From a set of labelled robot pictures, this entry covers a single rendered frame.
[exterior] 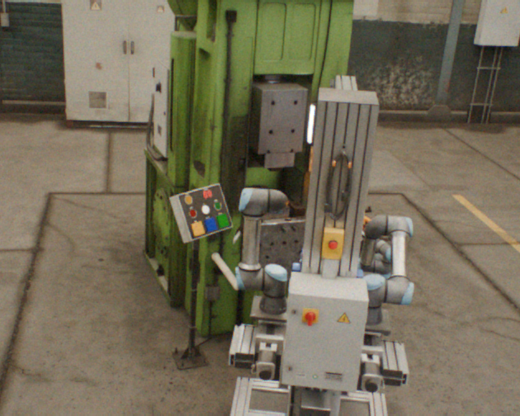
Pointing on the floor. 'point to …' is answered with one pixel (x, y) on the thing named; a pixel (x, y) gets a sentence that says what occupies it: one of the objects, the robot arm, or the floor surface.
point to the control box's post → (193, 292)
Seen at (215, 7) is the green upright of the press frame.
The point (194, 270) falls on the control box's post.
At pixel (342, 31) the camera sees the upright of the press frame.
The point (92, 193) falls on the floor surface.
